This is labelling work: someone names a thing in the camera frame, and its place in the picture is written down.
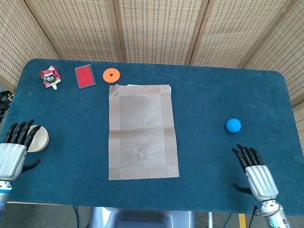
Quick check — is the white table leg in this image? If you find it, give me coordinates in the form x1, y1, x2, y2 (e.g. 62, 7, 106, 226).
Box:
207, 212, 216, 228

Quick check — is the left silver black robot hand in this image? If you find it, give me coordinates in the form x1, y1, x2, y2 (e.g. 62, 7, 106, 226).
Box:
0, 117, 43, 183

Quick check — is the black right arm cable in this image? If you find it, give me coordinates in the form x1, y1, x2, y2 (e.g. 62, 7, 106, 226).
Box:
247, 205, 258, 228

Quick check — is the orange foam disc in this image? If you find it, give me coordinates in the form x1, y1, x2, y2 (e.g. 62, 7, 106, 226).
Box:
102, 67, 121, 84

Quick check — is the blue carpet table cover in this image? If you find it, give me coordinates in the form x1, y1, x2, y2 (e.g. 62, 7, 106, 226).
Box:
0, 57, 304, 217

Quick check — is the red crumpled spout pouch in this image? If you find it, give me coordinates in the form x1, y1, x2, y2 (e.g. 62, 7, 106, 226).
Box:
38, 64, 62, 91

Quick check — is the grey-blue robot torso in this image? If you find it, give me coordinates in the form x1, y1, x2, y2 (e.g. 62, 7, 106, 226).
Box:
86, 206, 198, 228

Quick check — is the woven bamboo screen panel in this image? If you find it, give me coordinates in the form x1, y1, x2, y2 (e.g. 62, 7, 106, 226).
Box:
110, 0, 210, 67
186, 0, 301, 71
15, 0, 128, 63
0, 0, 63, 95
237, 0, 304, 160

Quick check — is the red ink pad case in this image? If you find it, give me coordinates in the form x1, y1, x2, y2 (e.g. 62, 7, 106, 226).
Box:
73, 63, 97, 90

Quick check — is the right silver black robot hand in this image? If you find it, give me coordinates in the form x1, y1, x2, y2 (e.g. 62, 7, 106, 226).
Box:
229, 143, 281, 204

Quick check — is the black floor equipment with cables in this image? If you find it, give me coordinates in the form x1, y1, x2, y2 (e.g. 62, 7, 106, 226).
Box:
0, 90, 14, 124

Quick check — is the beige round bowl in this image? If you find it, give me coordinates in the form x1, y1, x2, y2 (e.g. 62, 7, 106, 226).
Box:
25, 124, 51, 154

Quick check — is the blue ball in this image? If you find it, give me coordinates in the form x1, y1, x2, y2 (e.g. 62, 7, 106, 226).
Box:
225, 118, 242, 134

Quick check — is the brown woven placemat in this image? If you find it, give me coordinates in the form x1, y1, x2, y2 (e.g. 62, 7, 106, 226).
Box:
106, 82, 183, 184

